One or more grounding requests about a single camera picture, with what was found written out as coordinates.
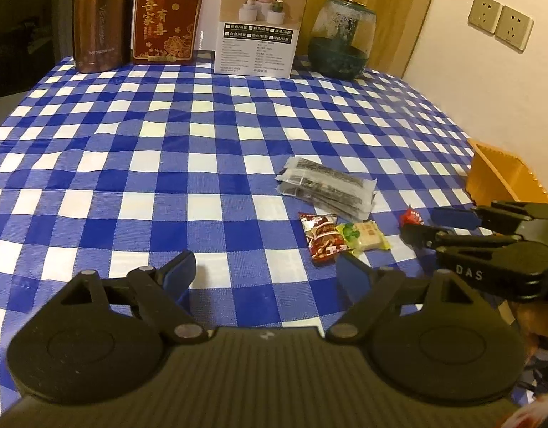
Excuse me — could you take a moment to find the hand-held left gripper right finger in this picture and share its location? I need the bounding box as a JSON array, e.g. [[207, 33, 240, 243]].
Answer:
[[325, 252, 498, 344]]

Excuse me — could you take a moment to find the glass jar with dark contents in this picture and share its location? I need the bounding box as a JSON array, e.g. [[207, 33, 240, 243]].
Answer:
[[308, 0, 377, 81]]

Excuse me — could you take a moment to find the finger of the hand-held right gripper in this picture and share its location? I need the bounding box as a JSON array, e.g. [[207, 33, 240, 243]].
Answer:
[[400, 225, 521, 255], [431, 200, 548, 235]]

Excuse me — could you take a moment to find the dark grey packet bundle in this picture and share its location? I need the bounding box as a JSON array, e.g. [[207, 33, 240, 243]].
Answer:
[[274, 156, 377, 223]]

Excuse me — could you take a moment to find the blue white checkered tablecloth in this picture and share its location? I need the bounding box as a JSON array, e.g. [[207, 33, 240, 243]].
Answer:
[[0, 55, 548, 413]]

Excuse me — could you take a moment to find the dark red brown snack packet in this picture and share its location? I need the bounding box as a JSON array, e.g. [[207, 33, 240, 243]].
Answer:
[[298, 212, 348, 266]]

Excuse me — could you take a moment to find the yellow green snack packet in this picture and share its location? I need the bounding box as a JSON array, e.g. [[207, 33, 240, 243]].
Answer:
[[335, 220, 392, 256]]

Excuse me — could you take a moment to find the orange plastic tray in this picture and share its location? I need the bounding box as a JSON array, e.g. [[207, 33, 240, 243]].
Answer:
[[465, 138, 548, 206]]

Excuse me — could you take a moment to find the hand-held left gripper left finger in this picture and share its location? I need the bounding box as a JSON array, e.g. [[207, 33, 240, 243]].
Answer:
[[37, 250, 208, 344]]

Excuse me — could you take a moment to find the dark furniture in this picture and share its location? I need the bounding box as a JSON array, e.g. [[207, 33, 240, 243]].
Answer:
[[0, 0, 86, 104]]

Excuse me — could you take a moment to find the red white item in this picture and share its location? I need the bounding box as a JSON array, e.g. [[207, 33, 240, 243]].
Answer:
[[501, 391, 548, 428]]

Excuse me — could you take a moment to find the brown metal canister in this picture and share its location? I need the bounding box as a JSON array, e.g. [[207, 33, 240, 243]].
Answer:
[[73, 0, 137, 75]]

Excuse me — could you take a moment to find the sheer white curtain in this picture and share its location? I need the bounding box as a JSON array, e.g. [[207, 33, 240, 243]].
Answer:
[[194, 0, 224, 52]]

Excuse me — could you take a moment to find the small red candy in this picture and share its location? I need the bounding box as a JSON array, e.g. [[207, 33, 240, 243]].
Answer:
[[399, 205, 431, 228]]

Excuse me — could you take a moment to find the white cardboard box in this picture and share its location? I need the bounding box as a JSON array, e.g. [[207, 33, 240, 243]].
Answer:
[[212, 0, 311, 77]]

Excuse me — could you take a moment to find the red tin box gold print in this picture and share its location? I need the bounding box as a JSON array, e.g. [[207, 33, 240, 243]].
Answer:
[[130, 0, 206, 66]]

